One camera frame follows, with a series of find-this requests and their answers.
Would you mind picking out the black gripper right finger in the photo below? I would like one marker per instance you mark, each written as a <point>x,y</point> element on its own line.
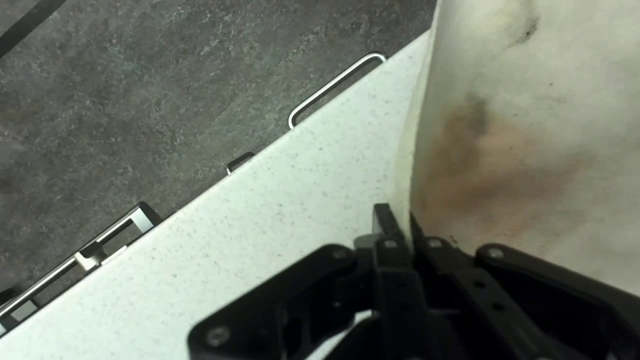
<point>507,301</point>

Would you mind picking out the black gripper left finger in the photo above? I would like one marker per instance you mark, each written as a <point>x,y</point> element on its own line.
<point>392,286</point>

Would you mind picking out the stained white cloth towel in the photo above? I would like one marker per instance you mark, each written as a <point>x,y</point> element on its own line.
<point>532,120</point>

